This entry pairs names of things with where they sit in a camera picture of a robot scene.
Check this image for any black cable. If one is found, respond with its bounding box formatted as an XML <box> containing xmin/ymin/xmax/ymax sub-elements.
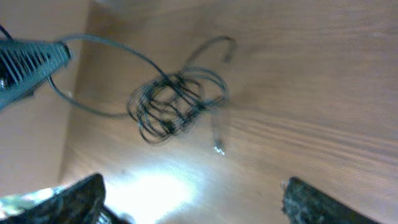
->
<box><xmin>46</xmin><ymin>33</ymin><xmax>238</xmax><ymax>146</ymax></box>
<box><xmin>127</xmin><ymin>67</ymin><xmax>231</xmax><ymax>156</ymax></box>

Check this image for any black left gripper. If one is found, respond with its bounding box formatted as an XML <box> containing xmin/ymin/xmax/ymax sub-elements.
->
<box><xmin>1</xmin><ymin>39</ymin><xmax>72</xmax><ymax>109</ymax></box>

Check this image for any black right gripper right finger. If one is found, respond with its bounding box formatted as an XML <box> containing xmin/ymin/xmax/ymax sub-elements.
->
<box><xmin>281</xmin><ymin>177</ymin><xmax>378</xmax><ymax>224</ymax></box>

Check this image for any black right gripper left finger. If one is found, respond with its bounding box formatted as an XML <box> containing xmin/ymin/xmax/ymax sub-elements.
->
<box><xmin>1</xmin><ymin>173</ymin><xmax>130</xmax><ymax>224</ymax></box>

